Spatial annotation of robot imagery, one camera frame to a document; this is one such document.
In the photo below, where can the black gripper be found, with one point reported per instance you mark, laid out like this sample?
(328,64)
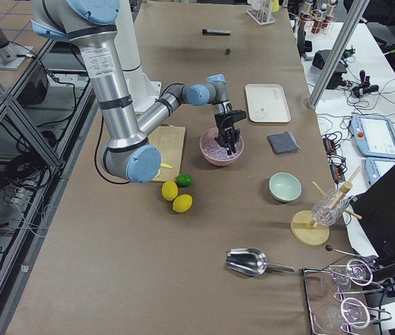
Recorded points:
(222,125)

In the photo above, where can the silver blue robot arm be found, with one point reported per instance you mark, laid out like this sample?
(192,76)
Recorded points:
(92,27)

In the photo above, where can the clear ice cubes pile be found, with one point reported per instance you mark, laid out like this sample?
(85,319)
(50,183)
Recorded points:
(211,146)

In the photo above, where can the wooden cup tree stand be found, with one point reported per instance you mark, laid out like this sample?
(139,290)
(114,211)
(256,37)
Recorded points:
(304,227)

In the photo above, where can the steel ice scoop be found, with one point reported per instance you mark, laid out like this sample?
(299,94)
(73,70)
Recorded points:
(252,262)

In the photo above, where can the pink plastic cup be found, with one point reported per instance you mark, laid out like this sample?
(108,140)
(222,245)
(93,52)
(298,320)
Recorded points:
(256,4)

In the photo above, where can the yellow plastic cup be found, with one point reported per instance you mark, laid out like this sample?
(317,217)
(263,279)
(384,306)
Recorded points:
(274,5)

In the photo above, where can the pink bowl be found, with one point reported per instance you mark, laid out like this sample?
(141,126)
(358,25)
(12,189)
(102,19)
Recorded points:
(218,160)

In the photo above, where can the grey folded cloth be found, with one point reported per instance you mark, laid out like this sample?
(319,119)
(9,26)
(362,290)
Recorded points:
(283,143)

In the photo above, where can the cream rabbit tray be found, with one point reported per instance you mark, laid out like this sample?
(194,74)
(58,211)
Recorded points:
(266,103)

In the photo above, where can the green lime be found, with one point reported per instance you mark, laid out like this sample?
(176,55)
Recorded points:
(184,180)

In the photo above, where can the wooden cutting board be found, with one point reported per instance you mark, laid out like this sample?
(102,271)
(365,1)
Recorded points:
(169,140)

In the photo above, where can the light green bowl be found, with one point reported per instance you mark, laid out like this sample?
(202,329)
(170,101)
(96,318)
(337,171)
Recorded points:
(284,187)

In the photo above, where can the yellow lemon farther out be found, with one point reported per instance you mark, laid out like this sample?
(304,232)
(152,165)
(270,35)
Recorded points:
(182,203)

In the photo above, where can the yellow lemon nearer board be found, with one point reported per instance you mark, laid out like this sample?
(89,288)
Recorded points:
(169,190)

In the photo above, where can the clear glass mug on stand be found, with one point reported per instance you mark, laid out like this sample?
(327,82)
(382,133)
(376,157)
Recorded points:
(329,208)

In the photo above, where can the steel muddler black tip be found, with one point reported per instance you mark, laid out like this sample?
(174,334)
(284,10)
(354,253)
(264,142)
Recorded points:
(216,32)

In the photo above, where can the wooden ball stirrer stick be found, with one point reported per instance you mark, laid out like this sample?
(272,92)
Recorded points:
(330,248)

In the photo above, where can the upper blue teach pendant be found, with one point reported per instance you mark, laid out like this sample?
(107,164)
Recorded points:
(374,136)

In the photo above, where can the blue teach pendant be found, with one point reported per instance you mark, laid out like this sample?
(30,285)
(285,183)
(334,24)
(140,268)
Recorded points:
(374,136)
(377,167)

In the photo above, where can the lower blue teach pendant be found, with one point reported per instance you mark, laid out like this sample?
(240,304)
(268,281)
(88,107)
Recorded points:
(377,167)

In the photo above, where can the black monitor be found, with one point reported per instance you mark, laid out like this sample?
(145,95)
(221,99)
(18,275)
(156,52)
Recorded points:
(376,206)

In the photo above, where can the upper hanging wine glass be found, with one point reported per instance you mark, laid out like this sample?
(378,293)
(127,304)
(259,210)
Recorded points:
(354,272)

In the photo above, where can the hanging wine glass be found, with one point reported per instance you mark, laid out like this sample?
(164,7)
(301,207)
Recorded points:
(354,272)
(350,314)

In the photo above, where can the lower hanging wine glass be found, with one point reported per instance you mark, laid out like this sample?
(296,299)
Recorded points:
(350,314)

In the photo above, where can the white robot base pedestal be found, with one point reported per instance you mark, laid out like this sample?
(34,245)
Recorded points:
(142,90)

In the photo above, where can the white wire cup rack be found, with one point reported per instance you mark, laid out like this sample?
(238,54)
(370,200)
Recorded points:
(263,16)

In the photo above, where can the black wire glass rack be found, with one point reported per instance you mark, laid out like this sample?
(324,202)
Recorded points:
(318,291)

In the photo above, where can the aluminium frame post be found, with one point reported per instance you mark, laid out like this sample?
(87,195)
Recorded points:
(353,17)

